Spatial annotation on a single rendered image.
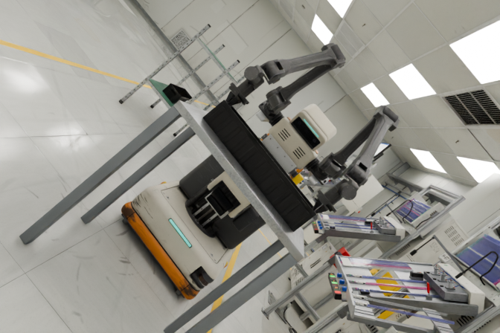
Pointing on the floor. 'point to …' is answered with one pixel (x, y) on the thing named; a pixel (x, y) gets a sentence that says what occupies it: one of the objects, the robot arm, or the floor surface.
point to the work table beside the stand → (244, 182)
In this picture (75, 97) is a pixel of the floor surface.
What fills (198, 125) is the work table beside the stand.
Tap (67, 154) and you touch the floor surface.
